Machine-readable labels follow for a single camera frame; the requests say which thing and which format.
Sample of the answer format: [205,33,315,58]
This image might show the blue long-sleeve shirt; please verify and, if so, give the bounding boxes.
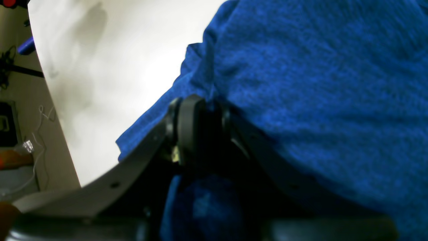
[116,0,428,241]

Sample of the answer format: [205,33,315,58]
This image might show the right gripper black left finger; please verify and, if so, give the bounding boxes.
[7,95,206,241]

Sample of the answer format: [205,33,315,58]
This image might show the blue handled tool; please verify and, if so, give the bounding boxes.
[17,36,36,56]

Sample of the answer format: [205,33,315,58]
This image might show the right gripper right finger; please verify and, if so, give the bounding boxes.
[218,104,398,241]

